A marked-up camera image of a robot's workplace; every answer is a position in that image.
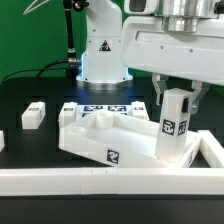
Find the white front obstacle wall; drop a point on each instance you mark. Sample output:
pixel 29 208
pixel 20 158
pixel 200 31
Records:
pixel 88 181

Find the white marker base plate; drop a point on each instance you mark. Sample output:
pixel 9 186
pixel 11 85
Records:
pixel 84 110

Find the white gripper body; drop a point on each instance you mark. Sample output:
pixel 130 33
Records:
pixel 195 56

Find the white left obstacle wall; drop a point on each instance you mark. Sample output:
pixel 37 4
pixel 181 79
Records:
pixel 2 142

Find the black post with connector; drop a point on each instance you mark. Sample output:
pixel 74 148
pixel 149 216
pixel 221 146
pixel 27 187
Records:
pixel 73 71

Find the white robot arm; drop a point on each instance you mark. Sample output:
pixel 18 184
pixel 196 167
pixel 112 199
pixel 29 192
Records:
pixel 102 66

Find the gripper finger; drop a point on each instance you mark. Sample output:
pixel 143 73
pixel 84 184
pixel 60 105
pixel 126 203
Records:
pixel 191 103
pixel 160 84

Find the white obstacle wall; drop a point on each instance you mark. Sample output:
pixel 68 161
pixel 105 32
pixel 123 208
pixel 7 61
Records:
pixel 211 149
pixel 2 142
pixel 88 181

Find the white right obstacle wall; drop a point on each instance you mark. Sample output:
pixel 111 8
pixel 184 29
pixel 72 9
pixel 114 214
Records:
pixel 211 149

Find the white desk top tray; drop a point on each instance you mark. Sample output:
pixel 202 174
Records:
pixel 122 141

